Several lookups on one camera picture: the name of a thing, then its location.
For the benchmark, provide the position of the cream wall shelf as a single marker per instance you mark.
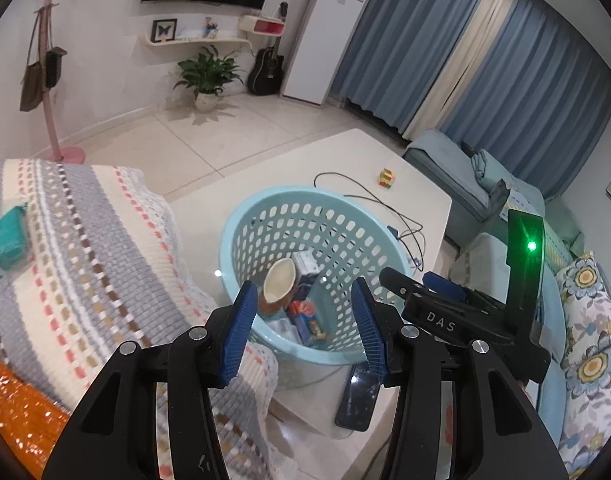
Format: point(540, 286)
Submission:
point(195, 44)

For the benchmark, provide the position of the floral cushion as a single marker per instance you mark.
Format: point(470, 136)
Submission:
point(590, 370)

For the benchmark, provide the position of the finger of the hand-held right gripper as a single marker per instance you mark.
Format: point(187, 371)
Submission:
point(398, 282)
point(443, 285)

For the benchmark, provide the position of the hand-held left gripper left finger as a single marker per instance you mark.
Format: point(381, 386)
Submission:
point(238, 325)

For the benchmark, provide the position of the light blue plastic basket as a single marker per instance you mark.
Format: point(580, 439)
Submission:
point(310, 200)

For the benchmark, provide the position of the beige bowl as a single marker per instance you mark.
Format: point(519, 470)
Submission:
point(278, 285)

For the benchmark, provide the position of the black acoustic guitar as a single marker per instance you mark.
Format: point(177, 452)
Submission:
point(265, 72)

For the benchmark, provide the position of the black smartphone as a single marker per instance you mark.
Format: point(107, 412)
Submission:
point(355, 400)

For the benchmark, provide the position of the potted green plant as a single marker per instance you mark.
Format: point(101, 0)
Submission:
point(208, 77)

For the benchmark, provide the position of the blue curtain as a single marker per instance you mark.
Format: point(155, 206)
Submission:
point(535, 100)
point(410, 35)

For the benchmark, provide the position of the white carton box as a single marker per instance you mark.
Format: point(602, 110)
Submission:
point(305, 272)

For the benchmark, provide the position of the colourful snack packet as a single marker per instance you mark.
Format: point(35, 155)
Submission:
point(308, 322)

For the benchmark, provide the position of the striped woven blanket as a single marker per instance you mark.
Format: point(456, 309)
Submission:
point(85, 260)

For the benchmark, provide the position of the black remote control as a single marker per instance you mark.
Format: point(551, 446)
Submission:
point(468, 149)

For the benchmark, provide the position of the colourful puzzle cube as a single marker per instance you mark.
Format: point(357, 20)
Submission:
point(385, 179)

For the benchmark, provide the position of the orange mesh bag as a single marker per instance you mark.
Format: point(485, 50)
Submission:
point(20, 410)

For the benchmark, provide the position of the framed butterfly picture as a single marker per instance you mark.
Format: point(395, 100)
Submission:
point(164, 30)

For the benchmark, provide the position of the white refrigerator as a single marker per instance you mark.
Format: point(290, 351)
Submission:
point(325, 35)

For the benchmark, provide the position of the light blue sofa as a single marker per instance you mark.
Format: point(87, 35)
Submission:
point(450, 165)

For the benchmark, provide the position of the folded light blue cloth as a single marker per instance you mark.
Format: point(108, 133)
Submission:
point(488, 170)

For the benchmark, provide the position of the white and red wall box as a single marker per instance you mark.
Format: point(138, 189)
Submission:
point(263, 26)

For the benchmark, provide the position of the small figurine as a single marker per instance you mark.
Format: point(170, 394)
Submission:
point(211, 27)

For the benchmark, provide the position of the beige curtain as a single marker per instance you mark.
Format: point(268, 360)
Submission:
point(465, 60)

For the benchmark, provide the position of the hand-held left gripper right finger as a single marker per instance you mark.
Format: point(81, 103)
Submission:
point(368, 325)

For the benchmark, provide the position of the black hanging bag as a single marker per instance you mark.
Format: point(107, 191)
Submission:
point(55, 67)

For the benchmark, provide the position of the pink coat stand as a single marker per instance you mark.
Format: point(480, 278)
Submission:
point(53, 125)

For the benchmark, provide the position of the brown hanging bag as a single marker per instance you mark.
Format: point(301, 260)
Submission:
point(31, 85)

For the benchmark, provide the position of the teal sponge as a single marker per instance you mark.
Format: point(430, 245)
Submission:
point(9, 237)

